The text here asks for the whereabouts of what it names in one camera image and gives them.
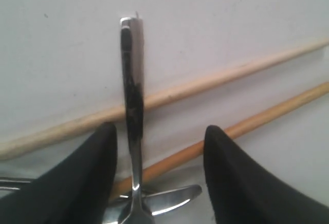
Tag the stainless steel spoon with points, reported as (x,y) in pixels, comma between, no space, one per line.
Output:
(13,184)

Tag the dark wooden chopstick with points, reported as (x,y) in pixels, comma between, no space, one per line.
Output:
(235,131)

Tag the stainless steel table knife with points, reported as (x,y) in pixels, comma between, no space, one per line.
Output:
(158,203)

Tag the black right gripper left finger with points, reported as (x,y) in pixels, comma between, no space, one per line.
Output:
(74,191)

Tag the light wooden chopstick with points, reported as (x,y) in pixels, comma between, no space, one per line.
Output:
(53,135)

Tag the stainless steel fork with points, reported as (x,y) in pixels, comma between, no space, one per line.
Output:
(131,49)

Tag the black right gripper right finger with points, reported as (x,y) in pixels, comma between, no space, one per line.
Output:
(242,191)

